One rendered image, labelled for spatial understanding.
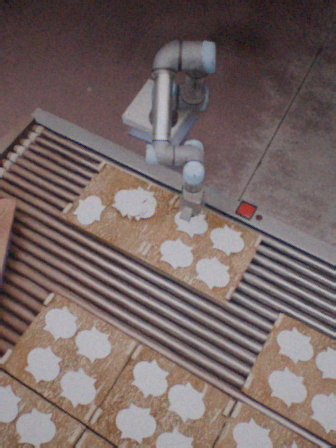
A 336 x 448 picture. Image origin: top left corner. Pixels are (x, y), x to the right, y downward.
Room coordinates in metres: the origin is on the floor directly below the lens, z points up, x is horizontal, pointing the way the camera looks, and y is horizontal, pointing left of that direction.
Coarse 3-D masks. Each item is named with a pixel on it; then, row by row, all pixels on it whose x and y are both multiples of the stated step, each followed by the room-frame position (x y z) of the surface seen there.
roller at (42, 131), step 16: (32, 128) 1.62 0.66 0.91; (64, 144) 1.51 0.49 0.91; (96, 160) 1.40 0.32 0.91; (144, 176) 1.29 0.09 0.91; (176, 192) 1.20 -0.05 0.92; (208, 208) 1.10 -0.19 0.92; (240, 224) 1.01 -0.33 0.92; (272, 240) 0.93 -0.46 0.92; (288, 256) 0.86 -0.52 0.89; (304, 256) 0.84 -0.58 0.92
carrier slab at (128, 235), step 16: (96, 176) 1.29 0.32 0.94; (112, 176) 1.29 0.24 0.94; (128, 176) 1.28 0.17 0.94; (96, 192) 1.20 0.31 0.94; (112, 192) 1.20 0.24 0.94; (160, 192) 1.19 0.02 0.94; (112, 208) 1.11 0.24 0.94; (160, 208) 1.10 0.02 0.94; (80, 224) 1.04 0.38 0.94; (96, 224) 1.03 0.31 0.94; (112, 224) 1.03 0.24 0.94; (128, 224) 1.03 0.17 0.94; (144, 224) 1.02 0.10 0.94; (160, 224) 1.02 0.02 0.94; (112, 240) 0.95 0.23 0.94; (128, 240) 0.95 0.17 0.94; (144, 240) 0.94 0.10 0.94
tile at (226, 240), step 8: (216, 232) 0.96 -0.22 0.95; (224, 232) 0.96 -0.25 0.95; (232, 232) 0.96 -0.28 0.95; (216, 240) 0.92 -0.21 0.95; (224, 240) 0.92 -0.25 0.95; (232, 240) 0.92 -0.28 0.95; (240, 240) 0.92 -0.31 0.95; (216, 248) 0.89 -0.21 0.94; (224, 248) 0.88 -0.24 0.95; (232, 248) 0.88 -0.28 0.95; (240, 248) 0.88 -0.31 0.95
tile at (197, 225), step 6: (204, 216) 1.05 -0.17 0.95; (180, 222) 1.02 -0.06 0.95; (186, 222) 1.02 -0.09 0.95; (192, 222) 1.02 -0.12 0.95; (198, 222) 1.02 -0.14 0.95; (204, 222) 1.01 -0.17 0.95; (180, 228) 0.99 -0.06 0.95; (186, 228) 0.99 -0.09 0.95; (192, 228) 0.99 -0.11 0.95; (198, 228) 0.99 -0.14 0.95; (204, 228) 0.99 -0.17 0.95; (192, 234) 0.96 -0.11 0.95; (198, 234) 0.96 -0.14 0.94
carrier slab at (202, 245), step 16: (176, 224) 1.02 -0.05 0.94; (208, 224) 1.01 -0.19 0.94; (224, 224) 1.01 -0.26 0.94; (160, 240) 0.94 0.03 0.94; (192, 240) 0.93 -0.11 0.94; (208, 240) 0.93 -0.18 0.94; (160, 256) 0.86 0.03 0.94; (208, 256) 0.86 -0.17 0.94; (224, 256) 0.85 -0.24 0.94; (240, 256) 0.85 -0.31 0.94; (176, 272) 0.79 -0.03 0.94; (192, 272) 0.78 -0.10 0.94; (240, 272) 0.78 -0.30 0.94; (208, 288) 0.71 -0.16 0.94; (224, 288) 0.71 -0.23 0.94
